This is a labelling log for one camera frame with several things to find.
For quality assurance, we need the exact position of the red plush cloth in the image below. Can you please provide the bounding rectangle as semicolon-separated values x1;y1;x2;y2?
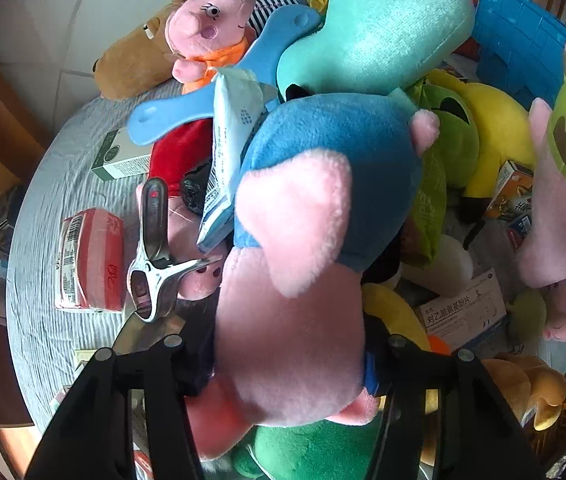
149;120;215;197

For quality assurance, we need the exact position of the teal plush toy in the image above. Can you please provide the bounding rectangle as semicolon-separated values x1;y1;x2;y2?
275;0;477;107

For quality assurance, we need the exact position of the pink plush green hat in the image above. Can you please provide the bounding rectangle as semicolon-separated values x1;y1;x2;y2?
515;27;566;292

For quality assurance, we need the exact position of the navy white striped cloth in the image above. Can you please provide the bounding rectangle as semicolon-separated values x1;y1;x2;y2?
249;0;310;37

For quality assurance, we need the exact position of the small white green box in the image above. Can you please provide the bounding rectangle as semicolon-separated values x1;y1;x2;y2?
73;349;98;377

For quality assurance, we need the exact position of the metal garlic press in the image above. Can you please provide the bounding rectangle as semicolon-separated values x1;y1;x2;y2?
126;177;224;324

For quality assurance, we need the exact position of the pink pig plush orange scarf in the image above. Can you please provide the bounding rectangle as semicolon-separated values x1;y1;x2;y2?
165;0;260;95

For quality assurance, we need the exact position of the pale pink plush toy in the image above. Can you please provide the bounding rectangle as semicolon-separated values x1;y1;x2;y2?
165;195;225;302

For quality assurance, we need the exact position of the blue plastic paddle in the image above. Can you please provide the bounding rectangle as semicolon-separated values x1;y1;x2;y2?
128;7;322;149

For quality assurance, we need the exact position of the yellow orange plush toy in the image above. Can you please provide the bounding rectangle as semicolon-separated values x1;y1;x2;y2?
362;284;440;467

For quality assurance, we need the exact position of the pink pig plush blue shirt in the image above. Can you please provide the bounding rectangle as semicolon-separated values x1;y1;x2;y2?
183;92;441;462

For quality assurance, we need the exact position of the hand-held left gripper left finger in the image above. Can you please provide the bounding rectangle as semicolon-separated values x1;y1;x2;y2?
23;335;205;480

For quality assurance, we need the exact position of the dark green plush toy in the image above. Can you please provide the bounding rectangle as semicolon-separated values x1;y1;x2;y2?
230;416;390;480

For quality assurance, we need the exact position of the blue plastic basket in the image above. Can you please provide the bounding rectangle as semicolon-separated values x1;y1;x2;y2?
472;0;566;112

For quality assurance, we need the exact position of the tan plush toy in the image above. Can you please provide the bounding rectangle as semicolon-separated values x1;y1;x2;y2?
482;354;566;432

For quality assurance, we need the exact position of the white blue-print packet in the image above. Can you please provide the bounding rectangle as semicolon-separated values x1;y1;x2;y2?
196;67;277;254

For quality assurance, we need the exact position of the brown bear plush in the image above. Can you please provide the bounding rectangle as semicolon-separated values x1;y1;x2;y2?
93;0;199;102

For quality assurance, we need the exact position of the red white wrapped packet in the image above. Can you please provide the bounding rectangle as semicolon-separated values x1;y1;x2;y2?
54;207;125;314

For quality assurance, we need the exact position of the green frog plush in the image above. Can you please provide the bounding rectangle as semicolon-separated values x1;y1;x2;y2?
402;82;482;267

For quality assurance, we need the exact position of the orange white carton box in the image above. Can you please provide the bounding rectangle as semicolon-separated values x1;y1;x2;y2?
485;160;536;222

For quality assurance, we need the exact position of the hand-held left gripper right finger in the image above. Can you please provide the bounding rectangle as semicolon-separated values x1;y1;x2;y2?
362;336;550;480

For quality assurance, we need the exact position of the grey cloth-covered desktop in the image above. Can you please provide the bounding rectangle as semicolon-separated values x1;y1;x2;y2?
5;92;244;443

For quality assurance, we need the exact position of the black crinkled object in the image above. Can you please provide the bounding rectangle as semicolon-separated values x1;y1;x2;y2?
179;159;214;217

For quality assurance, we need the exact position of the white plush ball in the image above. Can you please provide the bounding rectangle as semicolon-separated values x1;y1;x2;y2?
412;232;474;299

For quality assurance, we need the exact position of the white blue medicine box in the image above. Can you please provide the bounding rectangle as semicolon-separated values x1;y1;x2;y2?
417;267;512;352

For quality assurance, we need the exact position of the green white carton box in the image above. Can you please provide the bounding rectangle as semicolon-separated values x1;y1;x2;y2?
90;128;157;182

